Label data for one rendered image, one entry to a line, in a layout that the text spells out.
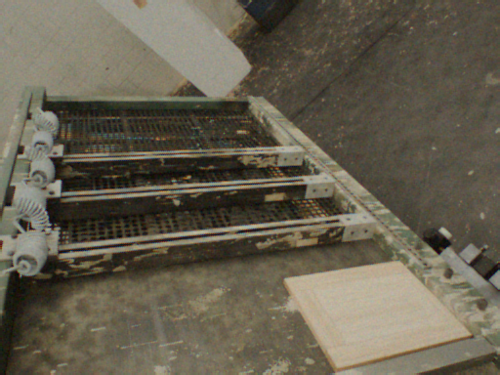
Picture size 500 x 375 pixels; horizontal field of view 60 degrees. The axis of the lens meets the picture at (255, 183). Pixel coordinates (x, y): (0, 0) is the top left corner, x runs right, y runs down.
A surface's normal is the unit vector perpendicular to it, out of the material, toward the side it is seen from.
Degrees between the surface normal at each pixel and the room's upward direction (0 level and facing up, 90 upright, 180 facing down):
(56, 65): 90
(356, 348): 51
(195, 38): 90
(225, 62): 90
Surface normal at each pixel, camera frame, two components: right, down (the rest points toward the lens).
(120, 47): 0.24, 0.58
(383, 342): 0.11, -0.88
